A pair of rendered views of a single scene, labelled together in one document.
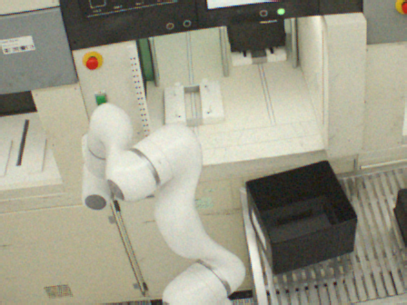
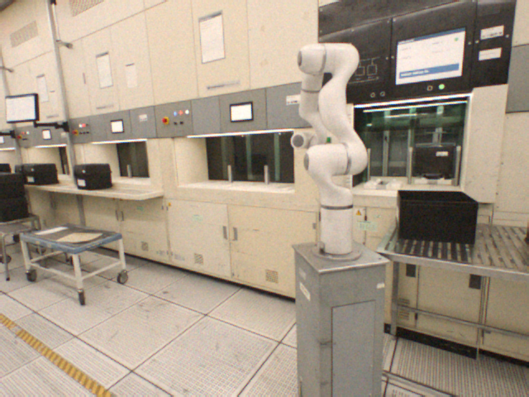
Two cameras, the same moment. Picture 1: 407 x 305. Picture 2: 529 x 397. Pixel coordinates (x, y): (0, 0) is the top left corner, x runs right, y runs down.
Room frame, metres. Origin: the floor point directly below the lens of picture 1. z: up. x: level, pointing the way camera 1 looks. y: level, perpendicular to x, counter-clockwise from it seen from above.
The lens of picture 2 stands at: (-0.12, -0.26, 1.20)
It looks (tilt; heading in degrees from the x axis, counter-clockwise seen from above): 10 degrees down; 38
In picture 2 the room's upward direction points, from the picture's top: 3 degrees counter-clockwise
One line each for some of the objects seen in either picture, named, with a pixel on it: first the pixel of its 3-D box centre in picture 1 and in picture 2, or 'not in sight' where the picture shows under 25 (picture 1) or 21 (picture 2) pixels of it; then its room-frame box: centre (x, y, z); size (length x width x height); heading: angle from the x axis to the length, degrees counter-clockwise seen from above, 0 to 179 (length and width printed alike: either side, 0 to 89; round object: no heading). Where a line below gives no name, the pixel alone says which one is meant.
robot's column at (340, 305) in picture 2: not in sight; (335, 337); (0.95, 0.16, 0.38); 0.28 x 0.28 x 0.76; 50
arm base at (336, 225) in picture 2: not in sight; (336, 229); (0.95, 0.16, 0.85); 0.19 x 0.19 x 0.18
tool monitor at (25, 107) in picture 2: not in sight; (41, 114); (1.07, 3.44, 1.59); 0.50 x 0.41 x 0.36; 5
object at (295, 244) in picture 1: (301, 217); (431, 213); (1.39, -0.10, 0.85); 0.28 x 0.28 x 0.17; 14
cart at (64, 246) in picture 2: not in sight; (75, 256); (0.89, 2.63, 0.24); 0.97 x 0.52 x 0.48; 97
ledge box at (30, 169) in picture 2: not in sight; (40, 174); (1.18, 4.14, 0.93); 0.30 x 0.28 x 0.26; 97
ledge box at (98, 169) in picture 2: not in sight; (92, 175); (1.28, 2.95, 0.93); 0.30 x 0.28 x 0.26; 92
